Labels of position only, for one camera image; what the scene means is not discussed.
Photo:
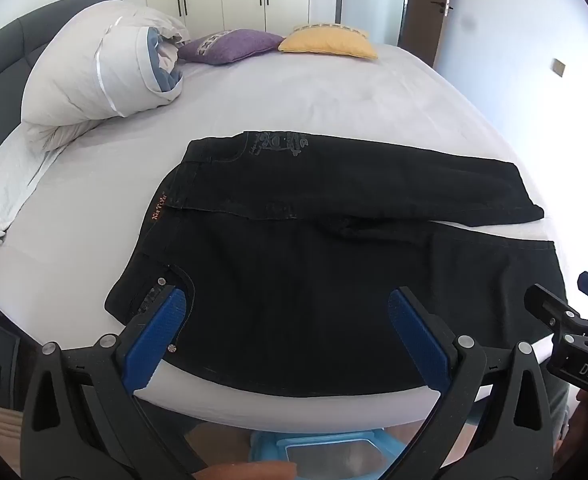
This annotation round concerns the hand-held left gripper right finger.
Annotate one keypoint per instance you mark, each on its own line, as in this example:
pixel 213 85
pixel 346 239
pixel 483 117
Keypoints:
pixel 416 332

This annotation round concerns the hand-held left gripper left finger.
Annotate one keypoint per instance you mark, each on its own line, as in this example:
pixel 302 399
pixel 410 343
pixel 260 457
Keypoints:
pixel 166 327

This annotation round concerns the black pants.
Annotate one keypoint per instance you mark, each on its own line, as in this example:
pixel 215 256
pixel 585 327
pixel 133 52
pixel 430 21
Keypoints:
pixel 299 270

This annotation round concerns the blue plastic container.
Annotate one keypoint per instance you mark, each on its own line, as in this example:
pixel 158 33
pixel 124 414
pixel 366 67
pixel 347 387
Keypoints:
pixel 324 452

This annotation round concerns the person's leg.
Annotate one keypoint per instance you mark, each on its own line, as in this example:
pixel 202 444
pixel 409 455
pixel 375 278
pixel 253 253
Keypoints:
pixel 244 472

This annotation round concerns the white pillow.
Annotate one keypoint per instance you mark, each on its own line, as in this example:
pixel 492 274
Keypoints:
pixel 9 180
pixel 99 70

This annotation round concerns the bed with white sheet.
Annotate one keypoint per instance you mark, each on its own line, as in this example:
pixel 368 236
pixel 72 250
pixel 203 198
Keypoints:
pixel 324 95

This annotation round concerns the purple cushion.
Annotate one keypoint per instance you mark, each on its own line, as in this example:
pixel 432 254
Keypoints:
pixel 229 45

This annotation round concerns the yellow cushion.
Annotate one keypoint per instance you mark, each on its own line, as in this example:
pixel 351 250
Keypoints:
pixel 329 42

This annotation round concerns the dark brown door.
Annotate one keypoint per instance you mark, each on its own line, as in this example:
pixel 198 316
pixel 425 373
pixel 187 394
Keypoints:
pixel 426 10

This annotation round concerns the grey padded headboard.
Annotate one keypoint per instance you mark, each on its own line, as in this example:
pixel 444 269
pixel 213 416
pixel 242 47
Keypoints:
pixel 9 45

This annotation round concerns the wall socket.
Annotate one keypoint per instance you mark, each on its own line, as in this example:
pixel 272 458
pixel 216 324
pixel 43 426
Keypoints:
pixel 558 67

